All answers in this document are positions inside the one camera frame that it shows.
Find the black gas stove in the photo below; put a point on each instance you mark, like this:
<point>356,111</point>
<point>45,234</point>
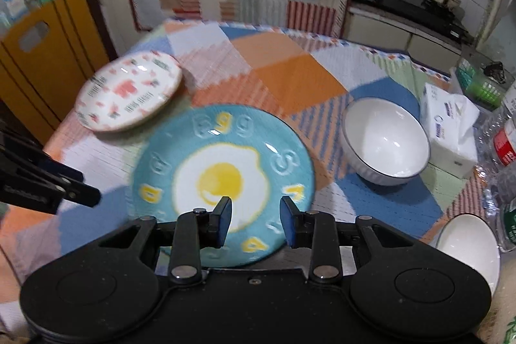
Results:
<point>411,7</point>

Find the white ribbed bowl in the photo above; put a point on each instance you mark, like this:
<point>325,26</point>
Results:
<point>383,142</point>
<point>471,251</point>

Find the white tissue pack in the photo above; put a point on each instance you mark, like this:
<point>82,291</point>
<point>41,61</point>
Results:
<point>447,134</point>

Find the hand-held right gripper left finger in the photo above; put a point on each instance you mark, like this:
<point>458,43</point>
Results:
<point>223,217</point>

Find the green plastic basket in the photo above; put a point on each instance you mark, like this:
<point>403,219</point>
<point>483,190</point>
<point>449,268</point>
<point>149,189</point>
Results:
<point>479,86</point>

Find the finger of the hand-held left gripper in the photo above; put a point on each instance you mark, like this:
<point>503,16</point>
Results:
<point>44,162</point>
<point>60,193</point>

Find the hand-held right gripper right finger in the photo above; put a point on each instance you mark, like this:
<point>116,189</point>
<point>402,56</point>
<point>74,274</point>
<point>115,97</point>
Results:
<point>287,217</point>

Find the blue fried egg plate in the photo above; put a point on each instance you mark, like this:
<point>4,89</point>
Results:
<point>169,166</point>

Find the patchwork tablecloth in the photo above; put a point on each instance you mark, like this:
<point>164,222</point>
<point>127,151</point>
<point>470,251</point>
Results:
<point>290,78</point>

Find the wooden chair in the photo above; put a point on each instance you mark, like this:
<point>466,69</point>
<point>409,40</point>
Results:
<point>52,66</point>

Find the red label water bottle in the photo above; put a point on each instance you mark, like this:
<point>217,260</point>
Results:
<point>506,144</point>

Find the white strawberry print plate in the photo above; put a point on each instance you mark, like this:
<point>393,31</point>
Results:
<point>129,92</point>

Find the green label water bottle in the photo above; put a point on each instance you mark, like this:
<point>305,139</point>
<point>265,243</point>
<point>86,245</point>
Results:
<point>510,223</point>

